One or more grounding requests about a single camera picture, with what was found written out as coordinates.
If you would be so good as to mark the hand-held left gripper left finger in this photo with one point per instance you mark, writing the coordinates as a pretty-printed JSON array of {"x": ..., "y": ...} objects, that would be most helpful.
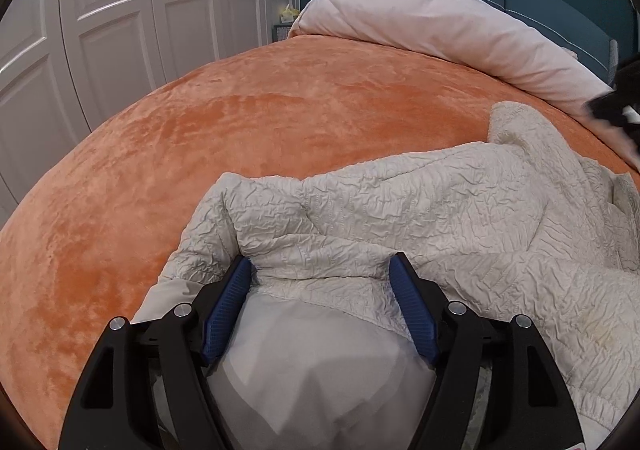
[{"x": 227, "y": 302}]

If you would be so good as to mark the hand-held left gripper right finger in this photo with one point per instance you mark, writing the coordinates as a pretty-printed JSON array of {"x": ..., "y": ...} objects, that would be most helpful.
[{"x": 412, "y": 305}]

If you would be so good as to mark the orange plush bed blanket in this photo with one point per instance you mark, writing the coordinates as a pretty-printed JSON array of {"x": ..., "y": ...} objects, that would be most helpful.
[{"x": 200, "y": 130}]

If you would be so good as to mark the pale pink duvet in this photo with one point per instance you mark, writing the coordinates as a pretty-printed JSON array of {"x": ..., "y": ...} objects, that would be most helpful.
[{"x": 425, "y": 25}]

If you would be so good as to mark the small bedside table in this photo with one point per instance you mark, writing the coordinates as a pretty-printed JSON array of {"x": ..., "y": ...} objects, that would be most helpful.
[{"x": 282, "y": 33}]

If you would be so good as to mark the yellow tissue box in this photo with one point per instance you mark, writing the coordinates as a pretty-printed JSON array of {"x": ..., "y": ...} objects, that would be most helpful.
[{"x": 289, "y": 14}]

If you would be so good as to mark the white panelled wardrobe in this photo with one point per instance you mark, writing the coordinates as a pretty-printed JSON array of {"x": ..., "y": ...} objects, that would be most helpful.
[{"x": 125, "y": 5}]

